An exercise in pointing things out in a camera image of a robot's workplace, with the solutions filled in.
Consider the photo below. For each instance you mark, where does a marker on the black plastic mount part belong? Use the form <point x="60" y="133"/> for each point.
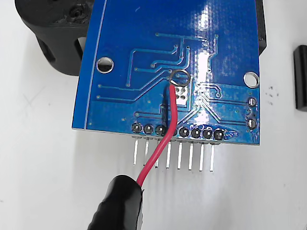
<point x="60" y="48"/>

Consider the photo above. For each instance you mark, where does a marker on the black rectangular block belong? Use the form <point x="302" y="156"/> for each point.
<point x="301" y="76"/>

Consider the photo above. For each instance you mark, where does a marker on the blue printed circuit board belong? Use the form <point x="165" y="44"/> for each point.
<point x="144" y="31"/>

